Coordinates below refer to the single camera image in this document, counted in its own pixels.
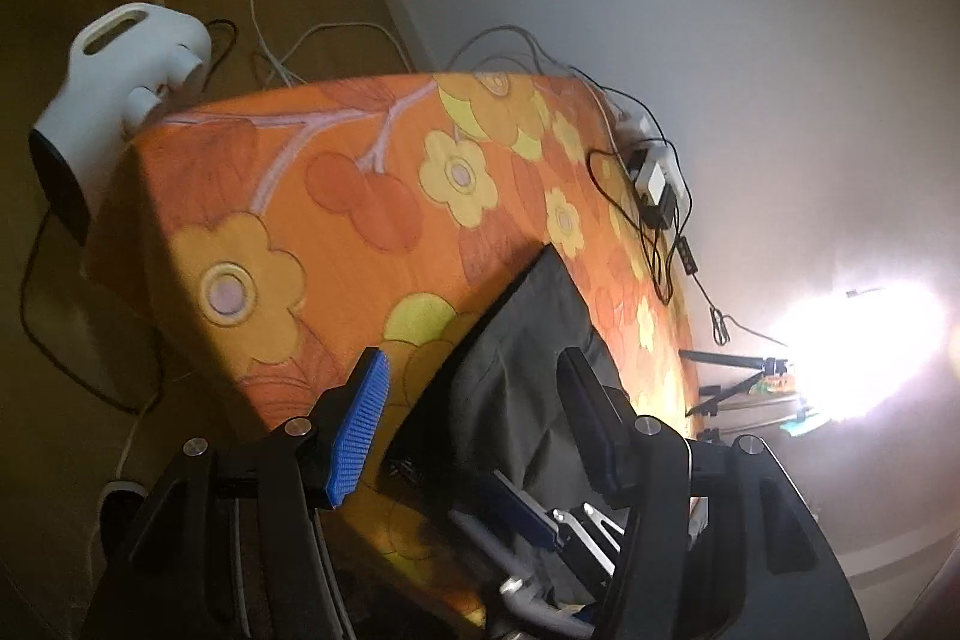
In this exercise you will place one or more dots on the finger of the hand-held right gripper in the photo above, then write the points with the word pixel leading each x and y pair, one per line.
pixel 521 512

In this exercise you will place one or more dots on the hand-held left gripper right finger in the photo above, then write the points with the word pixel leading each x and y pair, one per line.
pixel 592 415

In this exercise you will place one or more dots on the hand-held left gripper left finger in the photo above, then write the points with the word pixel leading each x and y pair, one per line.
pixel 360 430

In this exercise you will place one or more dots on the black pants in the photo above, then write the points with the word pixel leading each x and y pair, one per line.
pixel 510 370

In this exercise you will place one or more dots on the black tripod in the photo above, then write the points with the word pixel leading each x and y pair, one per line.
pixel 731 377

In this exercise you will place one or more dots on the silver light stand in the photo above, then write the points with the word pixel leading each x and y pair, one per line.
pixel 757 411

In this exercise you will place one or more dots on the black charger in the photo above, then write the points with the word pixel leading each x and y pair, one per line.
pixel 658 209

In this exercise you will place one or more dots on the orange floral blanket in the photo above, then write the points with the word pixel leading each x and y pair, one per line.
pixel 300 220

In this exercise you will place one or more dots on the white plug adapter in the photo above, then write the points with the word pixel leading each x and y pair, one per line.
pixel 654 174

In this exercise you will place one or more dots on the bright lamp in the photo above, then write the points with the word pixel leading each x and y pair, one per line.
pixel 862 340

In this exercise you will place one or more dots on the white power strip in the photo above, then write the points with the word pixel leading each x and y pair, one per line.
pixel 637 124

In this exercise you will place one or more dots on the white plastic appliance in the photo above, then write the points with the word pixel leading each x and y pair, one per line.
pixel 120 78

